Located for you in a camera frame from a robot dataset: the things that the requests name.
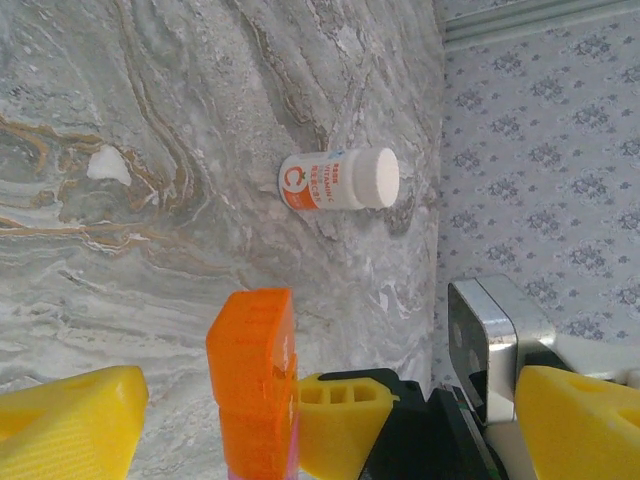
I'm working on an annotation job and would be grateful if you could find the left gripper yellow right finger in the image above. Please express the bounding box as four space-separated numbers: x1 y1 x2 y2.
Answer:
514 365 640 480

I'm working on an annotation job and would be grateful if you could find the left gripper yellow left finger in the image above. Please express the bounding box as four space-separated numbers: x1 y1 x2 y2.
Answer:
0 365 150 480

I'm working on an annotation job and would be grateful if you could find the orange pink pill organizer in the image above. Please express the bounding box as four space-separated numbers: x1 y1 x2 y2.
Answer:
206 288 301 480

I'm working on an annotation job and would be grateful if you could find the white vitamin C bottle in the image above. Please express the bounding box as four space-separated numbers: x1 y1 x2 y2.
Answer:
277 148 362 212

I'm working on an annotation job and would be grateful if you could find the white ribbed bottle cap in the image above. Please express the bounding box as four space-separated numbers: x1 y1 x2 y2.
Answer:
348 146 400 209

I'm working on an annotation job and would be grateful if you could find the aluminium frame post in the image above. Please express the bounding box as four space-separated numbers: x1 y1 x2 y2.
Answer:
443 0 640 50

